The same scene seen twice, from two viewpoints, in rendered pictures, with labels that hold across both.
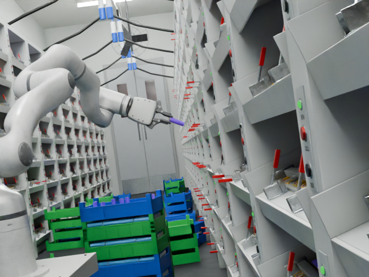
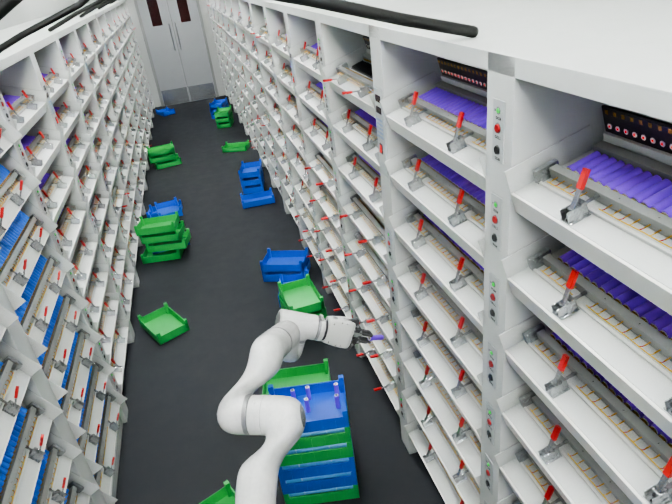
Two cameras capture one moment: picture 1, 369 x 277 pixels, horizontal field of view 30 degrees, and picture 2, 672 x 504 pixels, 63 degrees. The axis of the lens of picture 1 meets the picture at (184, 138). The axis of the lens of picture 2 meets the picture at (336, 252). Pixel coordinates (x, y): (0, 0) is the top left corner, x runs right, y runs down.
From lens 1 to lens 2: 1.86 m
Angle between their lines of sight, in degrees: 31
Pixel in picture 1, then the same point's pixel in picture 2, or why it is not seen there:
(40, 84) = (271, 447)
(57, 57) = (272, 370)
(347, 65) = not seen: outside the picture
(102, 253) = (293, 460)
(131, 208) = (326, 423)
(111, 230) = (303, 441)
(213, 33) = (509, 387)
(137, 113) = (334, 339)
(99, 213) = not seen: hidden behind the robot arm
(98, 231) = not seen: hidden behind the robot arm
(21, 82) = (233, 423)
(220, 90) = (505, 440)
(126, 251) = (319, 457)
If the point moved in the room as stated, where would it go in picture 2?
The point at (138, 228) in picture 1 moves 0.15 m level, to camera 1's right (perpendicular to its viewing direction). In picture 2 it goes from (333, 438) to (371, 428)
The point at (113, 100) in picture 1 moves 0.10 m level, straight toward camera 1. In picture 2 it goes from (307, 332) to (317, 349)
